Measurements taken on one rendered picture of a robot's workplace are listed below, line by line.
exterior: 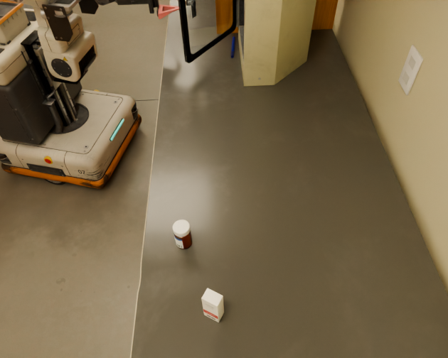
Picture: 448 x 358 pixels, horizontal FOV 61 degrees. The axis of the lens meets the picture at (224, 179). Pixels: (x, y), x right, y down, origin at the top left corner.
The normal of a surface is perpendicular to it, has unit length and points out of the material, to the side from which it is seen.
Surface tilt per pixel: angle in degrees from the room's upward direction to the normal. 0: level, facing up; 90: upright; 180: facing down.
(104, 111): 0
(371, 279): 0
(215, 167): 0
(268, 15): 90
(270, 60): 90
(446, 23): 90
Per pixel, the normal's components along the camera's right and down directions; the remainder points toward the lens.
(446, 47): -1.00, 0.04
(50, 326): -0.03, -0.65
